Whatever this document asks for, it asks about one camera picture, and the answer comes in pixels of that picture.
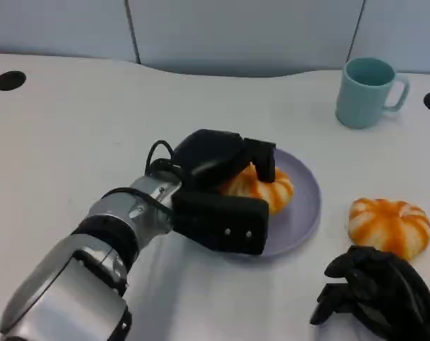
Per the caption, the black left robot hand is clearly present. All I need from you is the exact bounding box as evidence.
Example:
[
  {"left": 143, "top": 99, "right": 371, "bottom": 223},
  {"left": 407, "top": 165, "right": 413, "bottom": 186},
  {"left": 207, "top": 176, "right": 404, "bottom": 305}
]
[{"left": 171, "top": 129, "right": 276, "bottom": 195}]

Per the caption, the lilac plate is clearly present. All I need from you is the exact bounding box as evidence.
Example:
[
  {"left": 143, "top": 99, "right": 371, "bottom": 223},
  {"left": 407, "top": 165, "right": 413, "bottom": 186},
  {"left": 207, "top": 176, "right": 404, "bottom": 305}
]
[{"left": 214, "top": 147, "right": 322, "bottom": 260}]

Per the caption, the pale green mug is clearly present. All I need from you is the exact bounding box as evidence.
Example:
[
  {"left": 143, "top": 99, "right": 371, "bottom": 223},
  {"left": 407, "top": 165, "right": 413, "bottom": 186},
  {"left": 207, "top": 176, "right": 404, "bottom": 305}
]
[{"left": 335, "top": 57, "right": 411, "bottom": 130}]

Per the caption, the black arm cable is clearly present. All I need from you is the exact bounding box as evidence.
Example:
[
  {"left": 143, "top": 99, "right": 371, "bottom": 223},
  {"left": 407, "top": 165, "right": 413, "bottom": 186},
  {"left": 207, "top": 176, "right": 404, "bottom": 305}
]
[{"left": 144, "top": 140, "right": 176, "bottom": 177}]

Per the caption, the orange and white bread roll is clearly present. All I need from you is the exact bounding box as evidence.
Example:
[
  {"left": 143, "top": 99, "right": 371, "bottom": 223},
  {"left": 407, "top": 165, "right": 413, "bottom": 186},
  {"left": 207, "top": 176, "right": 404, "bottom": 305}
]
[
  {"left": 348, "top": 197, "right": 430, "bottom": 262},
  {"left": 217, "top": 162, "right": 295, "bottom": 216}
]

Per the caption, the grey partition panel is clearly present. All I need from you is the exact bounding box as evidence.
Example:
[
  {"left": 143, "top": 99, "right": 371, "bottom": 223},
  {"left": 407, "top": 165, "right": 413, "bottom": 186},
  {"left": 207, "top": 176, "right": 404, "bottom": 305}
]
[
  {"left": 348, "top": 0, "right": 430, "bottom": 75},
  {"left": 125, "top": 0, "right": 365, "bottom": 78},
  {"left": 0, "top": 0, "right": 139, "bottom": 65}
]

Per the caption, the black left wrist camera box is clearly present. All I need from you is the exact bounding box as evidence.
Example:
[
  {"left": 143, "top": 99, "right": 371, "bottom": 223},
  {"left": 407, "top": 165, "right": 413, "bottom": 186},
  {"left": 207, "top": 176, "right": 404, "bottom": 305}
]
[{"left": 171, "top": 190, "right": 271, "bottom": 256}]

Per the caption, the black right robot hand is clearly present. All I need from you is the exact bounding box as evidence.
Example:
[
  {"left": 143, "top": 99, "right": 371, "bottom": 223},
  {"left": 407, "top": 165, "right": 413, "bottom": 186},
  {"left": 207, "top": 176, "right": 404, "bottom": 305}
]
[{"left": 309, "top": 244, "right": 430, "bottom": 341}]

